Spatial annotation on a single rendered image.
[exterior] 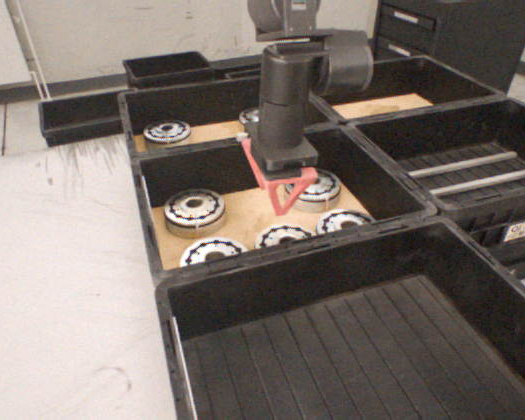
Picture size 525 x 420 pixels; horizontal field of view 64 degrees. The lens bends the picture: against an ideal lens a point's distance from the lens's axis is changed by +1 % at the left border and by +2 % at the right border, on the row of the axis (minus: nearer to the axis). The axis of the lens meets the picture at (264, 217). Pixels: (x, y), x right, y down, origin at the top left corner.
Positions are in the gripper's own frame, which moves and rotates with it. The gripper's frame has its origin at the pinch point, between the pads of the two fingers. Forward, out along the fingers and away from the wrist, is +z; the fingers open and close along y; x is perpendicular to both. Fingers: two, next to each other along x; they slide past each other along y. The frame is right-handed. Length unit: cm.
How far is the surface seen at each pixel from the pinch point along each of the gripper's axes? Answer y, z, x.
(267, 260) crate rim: -9.9, 1.9, 4.2
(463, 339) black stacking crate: -21.9, 10.3, -18.9
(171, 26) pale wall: 318, 61, -32
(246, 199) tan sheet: 16.2, 12.3, -1.5
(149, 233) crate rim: 1.5, 4.4, 17.1
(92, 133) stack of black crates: 112, 45, 29
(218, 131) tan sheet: 45.0, 12.9, -3.3
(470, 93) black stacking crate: 31, 2, -60
